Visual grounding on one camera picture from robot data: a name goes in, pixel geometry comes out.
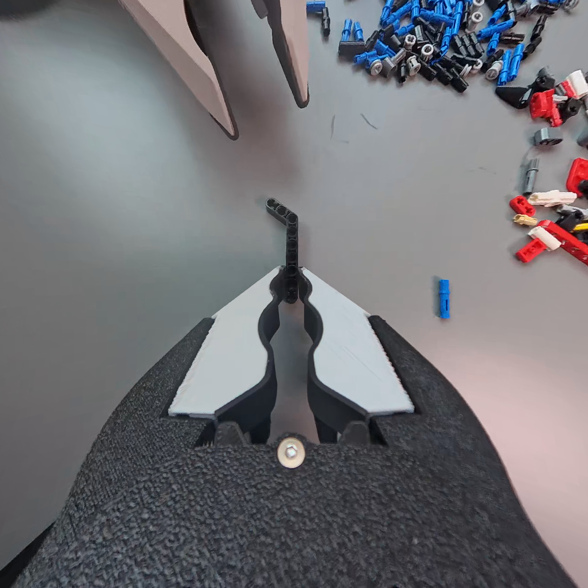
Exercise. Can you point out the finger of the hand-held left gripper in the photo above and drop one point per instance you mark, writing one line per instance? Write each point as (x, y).
(291, 41)
(183, 50)

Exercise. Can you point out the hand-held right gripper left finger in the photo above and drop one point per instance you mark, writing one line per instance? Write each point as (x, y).
(220, 363)

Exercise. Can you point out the black bent beam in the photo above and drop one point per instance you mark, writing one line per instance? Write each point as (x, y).
(291, 248)

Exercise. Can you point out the pile of blue black pins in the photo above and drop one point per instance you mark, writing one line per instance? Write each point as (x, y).
(441, 41)

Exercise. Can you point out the blue pin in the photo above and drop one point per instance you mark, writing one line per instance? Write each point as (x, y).
(443, 298)

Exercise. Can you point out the pile of mixed building pieces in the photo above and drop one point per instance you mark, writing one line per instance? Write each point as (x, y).
(544, 103)

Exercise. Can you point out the grey desk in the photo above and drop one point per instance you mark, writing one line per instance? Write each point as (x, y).
(115, 229)

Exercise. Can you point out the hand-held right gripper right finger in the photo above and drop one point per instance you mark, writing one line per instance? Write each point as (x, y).
(358, 363)

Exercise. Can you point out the joined blue and black pins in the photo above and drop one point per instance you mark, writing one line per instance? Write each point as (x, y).
(325, 20)

